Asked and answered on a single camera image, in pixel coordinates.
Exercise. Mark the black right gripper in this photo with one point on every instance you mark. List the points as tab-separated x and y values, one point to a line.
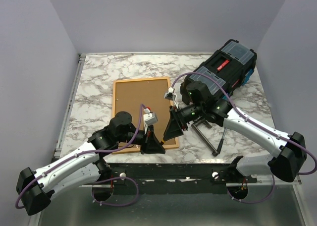
177	123

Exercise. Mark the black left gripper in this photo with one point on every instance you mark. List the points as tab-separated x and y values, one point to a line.
150	143

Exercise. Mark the orange wooden picture frame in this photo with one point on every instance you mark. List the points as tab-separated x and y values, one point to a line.
134	95

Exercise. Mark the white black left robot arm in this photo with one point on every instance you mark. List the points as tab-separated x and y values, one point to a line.
86	164

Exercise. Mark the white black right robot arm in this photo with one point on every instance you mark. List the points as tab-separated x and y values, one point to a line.
286	153

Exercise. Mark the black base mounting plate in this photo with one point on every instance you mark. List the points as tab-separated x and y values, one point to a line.
171	178

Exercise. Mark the grey metal clamp tool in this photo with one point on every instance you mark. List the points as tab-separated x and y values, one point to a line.
195	126

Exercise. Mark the black plastic toolbox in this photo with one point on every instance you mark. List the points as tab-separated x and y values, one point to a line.
231	66

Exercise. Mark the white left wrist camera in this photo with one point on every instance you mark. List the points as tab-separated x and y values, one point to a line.
149	118

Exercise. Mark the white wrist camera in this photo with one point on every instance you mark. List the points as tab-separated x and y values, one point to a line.
149	118
170	95

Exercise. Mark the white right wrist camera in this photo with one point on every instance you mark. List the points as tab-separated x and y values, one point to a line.
170	95

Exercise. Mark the aluminium extrusion rail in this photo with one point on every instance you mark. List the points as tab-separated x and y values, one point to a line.
268	180

